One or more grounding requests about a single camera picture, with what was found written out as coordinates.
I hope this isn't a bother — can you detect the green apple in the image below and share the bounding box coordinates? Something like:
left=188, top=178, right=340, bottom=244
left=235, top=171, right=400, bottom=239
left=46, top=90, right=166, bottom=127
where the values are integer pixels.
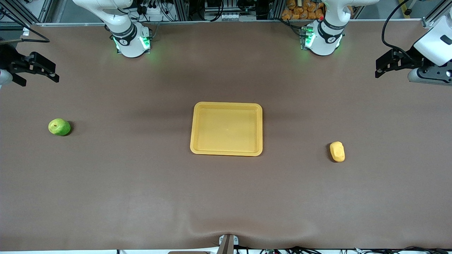
left=48, top=118, right=71, bottom=137

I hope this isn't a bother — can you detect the yellow potato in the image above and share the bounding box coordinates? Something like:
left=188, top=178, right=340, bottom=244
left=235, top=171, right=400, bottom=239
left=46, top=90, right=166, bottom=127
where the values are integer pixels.
left=329, top=141, right=346, bottom=163

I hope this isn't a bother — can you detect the yellow plastic tray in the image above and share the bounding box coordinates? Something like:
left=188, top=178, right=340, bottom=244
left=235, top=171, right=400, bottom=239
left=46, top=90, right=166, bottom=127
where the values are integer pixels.
left=190, top=102, right=263, bottom=157

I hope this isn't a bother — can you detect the pile of orange snacks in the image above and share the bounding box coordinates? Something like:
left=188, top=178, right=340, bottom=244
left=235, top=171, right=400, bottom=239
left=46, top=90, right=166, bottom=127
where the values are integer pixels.
left=281, top=0, right=325, bottom=20

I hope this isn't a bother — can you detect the white power strip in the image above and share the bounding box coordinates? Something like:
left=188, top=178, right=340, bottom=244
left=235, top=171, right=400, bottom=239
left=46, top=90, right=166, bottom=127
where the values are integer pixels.
left=136, top=5, right=177, bottom=22

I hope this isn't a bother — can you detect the brown table mat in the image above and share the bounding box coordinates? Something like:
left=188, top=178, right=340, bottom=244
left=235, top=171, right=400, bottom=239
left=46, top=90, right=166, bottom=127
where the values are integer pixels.
left=0, top=19, right=452, bottom=252

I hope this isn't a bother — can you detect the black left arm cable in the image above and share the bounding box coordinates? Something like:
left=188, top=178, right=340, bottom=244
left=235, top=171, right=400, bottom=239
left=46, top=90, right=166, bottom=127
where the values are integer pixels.
left=381, top=0, right=424, bottom=62

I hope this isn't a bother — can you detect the aluminium frame post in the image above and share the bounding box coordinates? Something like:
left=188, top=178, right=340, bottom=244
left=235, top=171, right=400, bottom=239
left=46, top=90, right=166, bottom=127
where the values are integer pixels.
left=422, top=0, right=452, bottom=29
left=0, top=0, right=53, bottom=25

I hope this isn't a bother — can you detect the aluminium table edge rail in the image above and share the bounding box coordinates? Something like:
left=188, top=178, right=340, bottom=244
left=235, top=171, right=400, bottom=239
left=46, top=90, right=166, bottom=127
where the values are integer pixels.
left=35, top=19, right=424, bottom=27

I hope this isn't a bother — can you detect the grey metal camera mount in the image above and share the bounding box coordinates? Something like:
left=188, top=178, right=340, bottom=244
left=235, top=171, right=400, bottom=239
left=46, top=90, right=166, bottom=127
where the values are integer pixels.
left=218, top=234, right=239, bottom=254

